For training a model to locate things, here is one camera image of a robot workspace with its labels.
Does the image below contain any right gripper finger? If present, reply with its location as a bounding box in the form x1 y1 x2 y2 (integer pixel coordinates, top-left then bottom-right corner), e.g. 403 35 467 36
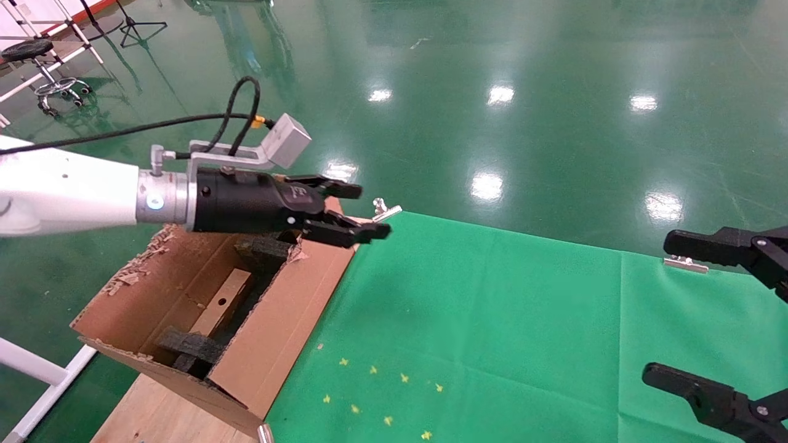
662 226 788 303
641 364 788 443

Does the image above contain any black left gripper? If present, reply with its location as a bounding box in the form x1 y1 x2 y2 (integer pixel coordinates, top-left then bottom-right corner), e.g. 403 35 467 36
188 167 392 249

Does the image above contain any small cardboard box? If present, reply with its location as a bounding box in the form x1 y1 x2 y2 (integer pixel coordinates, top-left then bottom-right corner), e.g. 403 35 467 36
191 269 254 336

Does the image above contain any large open cardboard carton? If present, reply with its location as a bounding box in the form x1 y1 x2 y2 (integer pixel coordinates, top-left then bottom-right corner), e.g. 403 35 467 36
71 196 358 439

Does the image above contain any black foam insert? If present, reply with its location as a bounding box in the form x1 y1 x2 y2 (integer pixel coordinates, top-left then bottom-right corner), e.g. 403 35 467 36
234 236 300 279
157 326 227 377

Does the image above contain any green cloth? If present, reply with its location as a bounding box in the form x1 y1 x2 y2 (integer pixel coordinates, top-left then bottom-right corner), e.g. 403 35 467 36
265 211 788 443

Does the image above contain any black tripod stand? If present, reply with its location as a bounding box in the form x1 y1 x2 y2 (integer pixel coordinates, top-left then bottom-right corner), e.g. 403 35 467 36
114 0 168 49

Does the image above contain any black round stand base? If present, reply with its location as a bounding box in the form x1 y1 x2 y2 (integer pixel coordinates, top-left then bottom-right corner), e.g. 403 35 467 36
79 0 125 41

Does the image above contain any white metal stand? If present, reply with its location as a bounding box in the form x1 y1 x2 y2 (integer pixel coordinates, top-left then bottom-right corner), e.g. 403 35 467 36
0 337 98 443

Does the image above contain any black round stool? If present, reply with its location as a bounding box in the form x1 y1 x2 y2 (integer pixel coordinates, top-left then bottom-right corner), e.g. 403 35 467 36
1 38 92 118

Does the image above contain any black cable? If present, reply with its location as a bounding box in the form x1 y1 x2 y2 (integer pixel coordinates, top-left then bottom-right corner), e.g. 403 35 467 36
0 76 275 158

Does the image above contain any white frame table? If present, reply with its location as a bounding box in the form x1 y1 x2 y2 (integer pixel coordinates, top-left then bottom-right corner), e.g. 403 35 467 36
0 0 105 128

